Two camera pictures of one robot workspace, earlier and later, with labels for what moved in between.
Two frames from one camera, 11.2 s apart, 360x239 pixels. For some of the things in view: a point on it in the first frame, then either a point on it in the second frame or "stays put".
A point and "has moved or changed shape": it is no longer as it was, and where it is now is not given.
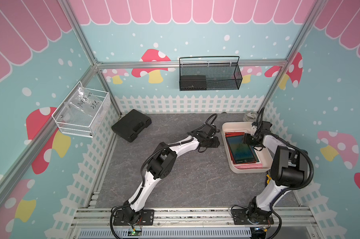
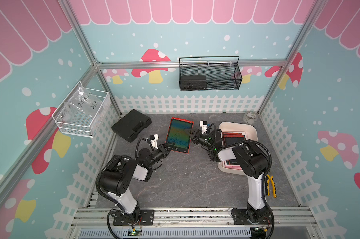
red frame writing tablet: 241,153 has moved or changed shape
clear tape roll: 250,116 stays put
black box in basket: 193,82 stays put
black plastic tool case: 128,126 stays put
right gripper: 246,139 -> 199,136
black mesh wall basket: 210,73 stays put
